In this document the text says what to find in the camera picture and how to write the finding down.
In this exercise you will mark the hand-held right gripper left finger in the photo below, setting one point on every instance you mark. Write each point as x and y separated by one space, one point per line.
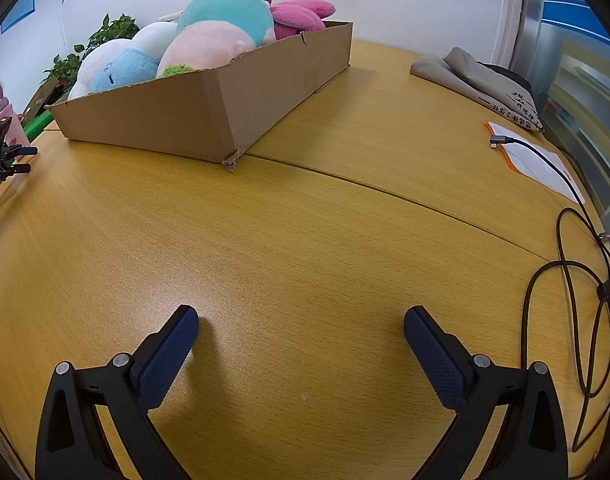
165 360

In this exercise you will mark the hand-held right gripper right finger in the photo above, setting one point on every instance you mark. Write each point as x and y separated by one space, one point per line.
435 360

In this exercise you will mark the cardboard box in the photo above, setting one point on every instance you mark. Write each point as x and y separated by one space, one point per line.
185 115

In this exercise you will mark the white envelope with orange edge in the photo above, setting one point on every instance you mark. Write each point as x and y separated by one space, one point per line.
535 167

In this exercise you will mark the green board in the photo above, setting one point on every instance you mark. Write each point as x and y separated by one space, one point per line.
37 124

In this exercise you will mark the pink rabbit bottle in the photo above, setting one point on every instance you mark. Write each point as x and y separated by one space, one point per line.
15 132

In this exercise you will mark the grey cloth bag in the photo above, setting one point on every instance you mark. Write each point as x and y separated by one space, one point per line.
455 72

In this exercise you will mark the brown planter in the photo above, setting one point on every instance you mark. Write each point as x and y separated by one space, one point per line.
37 97

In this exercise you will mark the black cloth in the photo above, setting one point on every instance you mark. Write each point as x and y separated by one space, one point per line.
510 77

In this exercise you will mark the light blue plush toy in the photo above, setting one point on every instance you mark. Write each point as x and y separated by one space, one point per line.
112 70

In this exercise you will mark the pale pink plush toy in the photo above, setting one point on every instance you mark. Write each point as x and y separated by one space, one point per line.
200 47

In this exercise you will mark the white plush toy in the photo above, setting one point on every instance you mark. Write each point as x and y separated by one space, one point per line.
155 37

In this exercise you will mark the glass door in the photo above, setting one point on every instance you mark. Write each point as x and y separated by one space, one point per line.
575 60

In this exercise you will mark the green potted plant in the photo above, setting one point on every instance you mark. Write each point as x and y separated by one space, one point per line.
110 30

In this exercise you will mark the teal plush toy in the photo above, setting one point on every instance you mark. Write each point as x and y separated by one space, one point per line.
225 10

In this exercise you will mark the magenta plush toy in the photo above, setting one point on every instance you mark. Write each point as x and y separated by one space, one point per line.
300 15

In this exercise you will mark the blue wall poster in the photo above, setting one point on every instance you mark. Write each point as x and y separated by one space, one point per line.
19 7

